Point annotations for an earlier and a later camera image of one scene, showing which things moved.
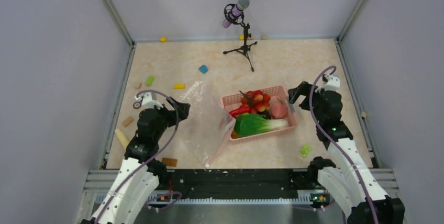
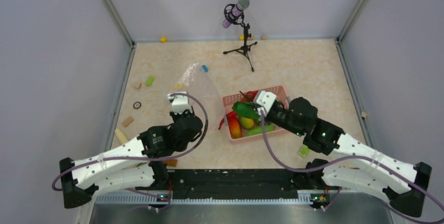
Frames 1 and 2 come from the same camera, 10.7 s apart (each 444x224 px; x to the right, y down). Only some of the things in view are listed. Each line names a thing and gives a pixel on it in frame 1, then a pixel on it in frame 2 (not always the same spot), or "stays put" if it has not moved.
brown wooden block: x=169 y=161 stays put
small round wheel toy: x=137 y=105 stays put
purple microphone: x=242 y=4 stays put
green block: x=150 y=80 stays put
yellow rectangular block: x=179 y=86 stays put
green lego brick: x=306 y=150 stays put
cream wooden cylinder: x=122 y=137 stays put
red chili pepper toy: x=241 y=110 to x=231 y=114
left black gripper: x=180 y=113 to x=176 y=116
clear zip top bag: x=206 y=126 to x=196 y=80
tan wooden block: x=127 y=121 stays put
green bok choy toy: x=252 y=124 to x=246 y=109
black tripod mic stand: x=246 y=48 stays put
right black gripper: x=304 y=88 to x=267 y=117
